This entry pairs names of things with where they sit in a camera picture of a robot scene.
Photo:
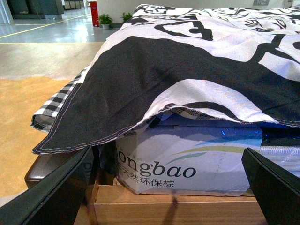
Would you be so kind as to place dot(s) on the black white checkered sheet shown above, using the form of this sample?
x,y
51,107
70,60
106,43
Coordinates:
x,y
45,116

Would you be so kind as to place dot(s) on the dark brown bed corner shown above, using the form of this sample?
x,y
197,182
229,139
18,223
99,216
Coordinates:
x,y
44,165

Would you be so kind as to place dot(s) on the white wrapped mattress with text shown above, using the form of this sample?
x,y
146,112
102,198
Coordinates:
x,y
187,157

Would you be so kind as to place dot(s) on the wooden bed frame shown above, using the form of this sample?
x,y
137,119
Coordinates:
x,y
109,203

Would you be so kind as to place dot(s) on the black and white patterned quilt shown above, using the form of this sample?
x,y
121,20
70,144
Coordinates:
x,y
235,64

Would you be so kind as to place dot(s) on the red cabinet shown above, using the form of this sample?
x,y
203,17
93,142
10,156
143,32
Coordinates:
x,y
94,13

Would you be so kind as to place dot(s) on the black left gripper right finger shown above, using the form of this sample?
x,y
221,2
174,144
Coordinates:
x,y
276,190

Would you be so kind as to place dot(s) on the potted plant in white pot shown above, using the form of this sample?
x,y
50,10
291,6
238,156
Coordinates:
x,y
105,21

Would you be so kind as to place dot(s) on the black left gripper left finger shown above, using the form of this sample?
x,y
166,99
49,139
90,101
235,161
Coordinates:
x,y
56,199

